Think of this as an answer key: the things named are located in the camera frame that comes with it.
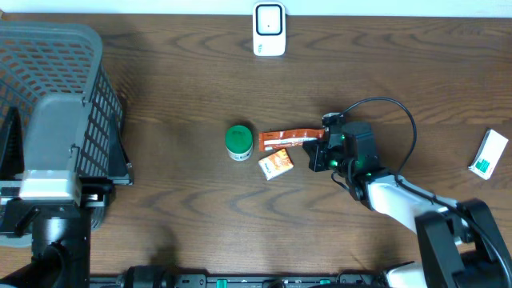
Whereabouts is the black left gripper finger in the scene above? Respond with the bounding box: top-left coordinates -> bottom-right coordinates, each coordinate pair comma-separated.
107,114 -> 134,185
1,106 -> 23,180

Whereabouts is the small orange snack box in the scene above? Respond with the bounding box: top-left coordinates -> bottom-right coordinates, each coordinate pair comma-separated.
258,149 -> 294,181

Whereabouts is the red chocolate bar wrapper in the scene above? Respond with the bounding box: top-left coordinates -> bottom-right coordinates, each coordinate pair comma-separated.
258,129 -> 325,151

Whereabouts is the green lid white jar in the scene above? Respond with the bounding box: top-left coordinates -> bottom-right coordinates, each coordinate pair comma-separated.
225,125 -> 253,162

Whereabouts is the white green box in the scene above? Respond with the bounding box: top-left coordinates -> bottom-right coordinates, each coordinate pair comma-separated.
468,129 -> 509,180

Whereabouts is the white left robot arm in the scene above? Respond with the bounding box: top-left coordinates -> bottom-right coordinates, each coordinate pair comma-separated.
1,107 -> 134,287

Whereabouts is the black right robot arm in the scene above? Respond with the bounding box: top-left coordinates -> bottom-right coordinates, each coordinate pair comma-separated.
302,117 -> 511,287

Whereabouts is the white barcode scanner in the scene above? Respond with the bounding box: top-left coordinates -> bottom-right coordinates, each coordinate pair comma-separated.
252,1 -> 286,57

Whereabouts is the dark grey plastic basket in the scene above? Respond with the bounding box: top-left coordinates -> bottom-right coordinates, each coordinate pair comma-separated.
1,22 -> 126,247

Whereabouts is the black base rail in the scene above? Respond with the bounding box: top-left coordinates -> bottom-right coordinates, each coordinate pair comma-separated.
90,266 -> 388,288

